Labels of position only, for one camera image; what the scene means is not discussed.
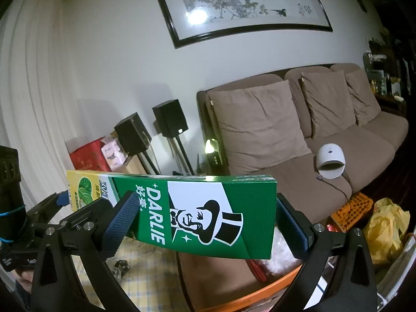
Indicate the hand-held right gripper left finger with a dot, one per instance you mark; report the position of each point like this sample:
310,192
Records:
122,221

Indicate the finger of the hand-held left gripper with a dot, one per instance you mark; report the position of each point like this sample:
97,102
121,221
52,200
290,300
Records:
91,211
61,199

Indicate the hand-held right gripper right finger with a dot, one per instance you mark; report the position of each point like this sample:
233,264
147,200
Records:
292,227

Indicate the white fluffy duster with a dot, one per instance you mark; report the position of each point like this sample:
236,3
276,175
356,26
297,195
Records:
279,253

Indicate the small black gadget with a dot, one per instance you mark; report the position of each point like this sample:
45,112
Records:
120,266

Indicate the green toothpaste box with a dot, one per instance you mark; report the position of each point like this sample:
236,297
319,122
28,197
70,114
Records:
227,195

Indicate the orange-lined cardboard box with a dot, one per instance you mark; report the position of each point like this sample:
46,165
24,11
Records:
211,273

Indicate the yellow checked tablecloth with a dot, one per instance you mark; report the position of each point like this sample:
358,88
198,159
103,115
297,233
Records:
146,266

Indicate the large red gift box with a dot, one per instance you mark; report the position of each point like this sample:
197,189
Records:
91,156

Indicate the plain brown cardboard box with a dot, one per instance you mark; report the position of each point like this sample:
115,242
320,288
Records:
130,168

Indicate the brown sofa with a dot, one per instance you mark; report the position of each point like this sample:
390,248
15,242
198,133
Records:
299,169

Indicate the pink white tissue pack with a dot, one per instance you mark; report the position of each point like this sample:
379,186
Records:
113,154

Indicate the black speaker stand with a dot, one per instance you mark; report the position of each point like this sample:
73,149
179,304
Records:
149,164
182,156

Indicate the orange plastic crate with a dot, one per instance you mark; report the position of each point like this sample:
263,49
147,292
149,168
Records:
354,208

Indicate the white dome nail lamp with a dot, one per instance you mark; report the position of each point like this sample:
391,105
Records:
330,152

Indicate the black speaker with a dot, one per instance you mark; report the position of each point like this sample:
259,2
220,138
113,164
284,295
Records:
170,117
131,133

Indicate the yellow plastic bag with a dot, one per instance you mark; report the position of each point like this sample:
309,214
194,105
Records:
386,227

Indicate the large brown cushion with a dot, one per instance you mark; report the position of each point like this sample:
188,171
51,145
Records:
256,126

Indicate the lit portable lantern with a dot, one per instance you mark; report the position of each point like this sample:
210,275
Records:
209,146

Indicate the white curtain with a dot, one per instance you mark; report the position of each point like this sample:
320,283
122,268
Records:
32,71

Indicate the medium brown cushion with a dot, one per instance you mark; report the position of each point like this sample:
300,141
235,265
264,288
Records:
328,104

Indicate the small brown cushion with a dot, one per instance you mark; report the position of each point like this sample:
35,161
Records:
362,97

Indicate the dark cluttered shelf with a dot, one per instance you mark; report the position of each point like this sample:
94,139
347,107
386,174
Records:
386,71

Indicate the small dark wall clock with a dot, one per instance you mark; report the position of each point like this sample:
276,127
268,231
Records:
361,5

